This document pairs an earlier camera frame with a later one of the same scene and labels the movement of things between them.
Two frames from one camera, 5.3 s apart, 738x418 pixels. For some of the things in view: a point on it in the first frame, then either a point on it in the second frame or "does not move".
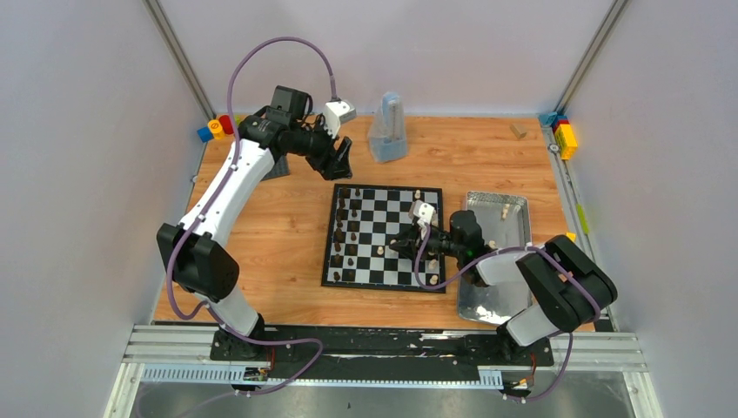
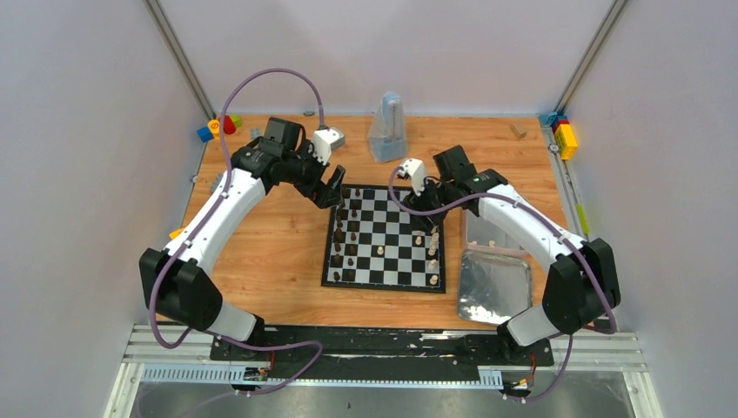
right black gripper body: [439, 243] to [432, 196]
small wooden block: [519, 130] does not move
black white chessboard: [365, 219] does not move
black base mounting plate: [343, 353] does not move
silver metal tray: [493, 304] does not move
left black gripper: [331, 158] to [318, 187]
